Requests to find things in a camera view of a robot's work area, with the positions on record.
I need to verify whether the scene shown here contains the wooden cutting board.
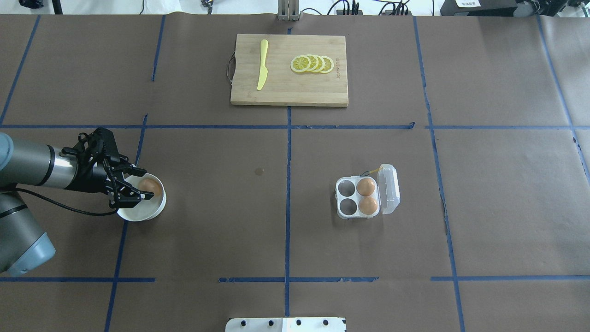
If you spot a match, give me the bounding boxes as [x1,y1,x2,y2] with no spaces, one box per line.
[230,34,348,107]

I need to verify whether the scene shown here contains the brown egg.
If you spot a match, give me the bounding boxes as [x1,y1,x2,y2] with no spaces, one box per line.
[356,177,377,197]
[138,178,163,197]
[359,197,379,216]

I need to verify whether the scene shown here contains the grey aluminium post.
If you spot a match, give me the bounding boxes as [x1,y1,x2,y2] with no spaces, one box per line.
[277,0,301,22]

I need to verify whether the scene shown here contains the back lemon slice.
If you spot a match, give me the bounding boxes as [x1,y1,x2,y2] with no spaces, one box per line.
[319,56,334,74]

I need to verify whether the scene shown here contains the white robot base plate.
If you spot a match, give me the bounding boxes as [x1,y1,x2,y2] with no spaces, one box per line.
[225,317,347,332]

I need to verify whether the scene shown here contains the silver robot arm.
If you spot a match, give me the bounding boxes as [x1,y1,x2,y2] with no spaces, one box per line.
[0,127,157,277]

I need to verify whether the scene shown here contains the clear plastic egg box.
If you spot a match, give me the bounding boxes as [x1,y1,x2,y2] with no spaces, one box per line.
[335,164,401,220]

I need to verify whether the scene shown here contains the yellow plastic knife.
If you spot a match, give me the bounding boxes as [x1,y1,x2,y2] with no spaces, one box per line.
[257,39,268,91]

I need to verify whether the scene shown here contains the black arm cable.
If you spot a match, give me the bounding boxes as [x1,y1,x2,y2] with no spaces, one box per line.
[9,187,118,217]

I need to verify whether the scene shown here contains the white ceramic bowl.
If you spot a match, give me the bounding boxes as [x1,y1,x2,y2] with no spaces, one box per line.
[117,173,167,222]

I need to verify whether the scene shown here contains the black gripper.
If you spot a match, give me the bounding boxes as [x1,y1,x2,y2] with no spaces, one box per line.
[65,154,155,209]

